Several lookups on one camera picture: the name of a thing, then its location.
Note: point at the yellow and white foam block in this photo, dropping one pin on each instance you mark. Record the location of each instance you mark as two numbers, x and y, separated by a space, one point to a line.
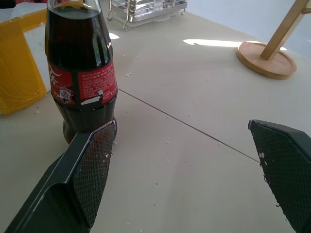
19 63

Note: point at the wooden stand with round base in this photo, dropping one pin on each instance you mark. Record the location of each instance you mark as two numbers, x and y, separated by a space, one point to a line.
269 53

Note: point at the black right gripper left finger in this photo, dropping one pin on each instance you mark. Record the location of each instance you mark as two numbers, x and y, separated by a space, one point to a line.
73 184

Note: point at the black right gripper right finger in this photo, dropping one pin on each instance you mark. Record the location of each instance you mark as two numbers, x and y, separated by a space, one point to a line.
286 170

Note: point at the cola bottle with red label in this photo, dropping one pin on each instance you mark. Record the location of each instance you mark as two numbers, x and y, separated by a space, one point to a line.
80 70

